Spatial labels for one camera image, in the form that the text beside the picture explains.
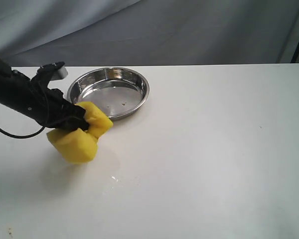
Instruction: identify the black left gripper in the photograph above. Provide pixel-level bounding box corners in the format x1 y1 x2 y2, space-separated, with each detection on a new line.
4 71 89 131

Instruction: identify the yellow sponge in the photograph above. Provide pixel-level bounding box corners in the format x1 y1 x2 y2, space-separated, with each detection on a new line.
46 102 113 164

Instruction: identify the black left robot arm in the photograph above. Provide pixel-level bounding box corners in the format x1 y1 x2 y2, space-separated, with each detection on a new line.
0 59 89 131

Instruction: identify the round stainless steel pan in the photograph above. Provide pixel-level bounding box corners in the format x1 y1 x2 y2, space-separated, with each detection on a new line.
66 67 150 121

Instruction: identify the grey backdrop cloth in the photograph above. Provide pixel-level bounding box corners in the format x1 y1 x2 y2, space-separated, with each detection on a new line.
0 0 299 66

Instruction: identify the black cable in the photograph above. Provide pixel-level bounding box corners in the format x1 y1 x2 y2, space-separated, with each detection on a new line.
0 79 73 138

